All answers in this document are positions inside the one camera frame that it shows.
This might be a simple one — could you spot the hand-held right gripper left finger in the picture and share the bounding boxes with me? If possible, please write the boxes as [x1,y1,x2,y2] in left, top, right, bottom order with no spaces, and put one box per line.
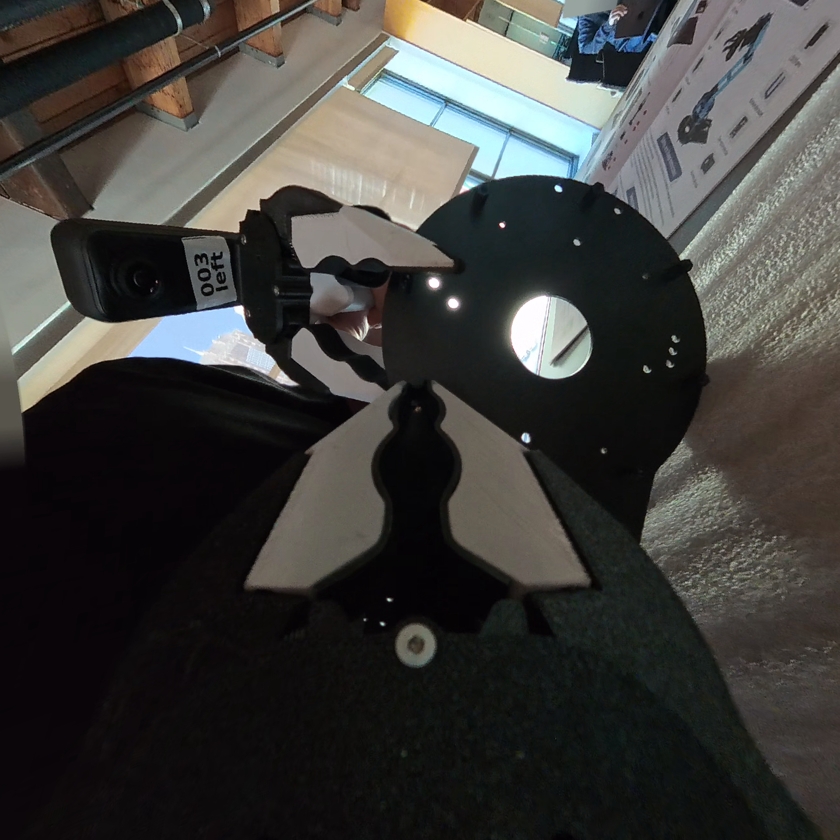
[244,382,404,597]

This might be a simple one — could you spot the wooden ceiling beams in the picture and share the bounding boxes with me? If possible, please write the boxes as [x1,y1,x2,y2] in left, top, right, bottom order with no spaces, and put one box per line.
[0,0,368,221]

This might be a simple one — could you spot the window with grey frame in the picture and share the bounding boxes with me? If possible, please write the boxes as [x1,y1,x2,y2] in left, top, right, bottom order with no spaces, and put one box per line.
[128,305,299,388]

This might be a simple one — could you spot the printed instruction leaflet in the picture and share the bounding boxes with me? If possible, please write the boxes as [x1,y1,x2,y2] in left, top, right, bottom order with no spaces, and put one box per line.
[576,0,840,240]

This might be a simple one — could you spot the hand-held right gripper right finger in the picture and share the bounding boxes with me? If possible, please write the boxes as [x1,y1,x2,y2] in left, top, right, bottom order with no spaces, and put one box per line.
[430,381,595,597]

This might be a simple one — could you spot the metal ceiling pipes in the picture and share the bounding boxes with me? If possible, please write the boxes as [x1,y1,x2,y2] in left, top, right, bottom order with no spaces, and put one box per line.
[0,0,322,178]

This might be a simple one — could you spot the person's left hand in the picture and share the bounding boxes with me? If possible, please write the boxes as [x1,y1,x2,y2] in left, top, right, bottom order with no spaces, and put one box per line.
[327,281,389,347]

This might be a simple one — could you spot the white foam sheet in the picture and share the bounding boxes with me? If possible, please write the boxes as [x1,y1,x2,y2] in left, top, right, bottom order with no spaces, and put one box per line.
[640,82,840,840]

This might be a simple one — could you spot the black metal chassis plate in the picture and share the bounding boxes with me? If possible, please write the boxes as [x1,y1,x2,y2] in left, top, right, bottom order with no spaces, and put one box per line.
[379,176,713,634]

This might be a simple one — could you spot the glass partition window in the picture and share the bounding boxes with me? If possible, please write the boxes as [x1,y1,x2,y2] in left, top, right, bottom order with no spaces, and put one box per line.
[363,69,601,191]

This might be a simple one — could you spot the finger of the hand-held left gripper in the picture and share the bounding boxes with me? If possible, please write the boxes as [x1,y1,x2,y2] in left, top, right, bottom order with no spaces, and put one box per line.
[290,323,395,403]
[290,203,460,277]

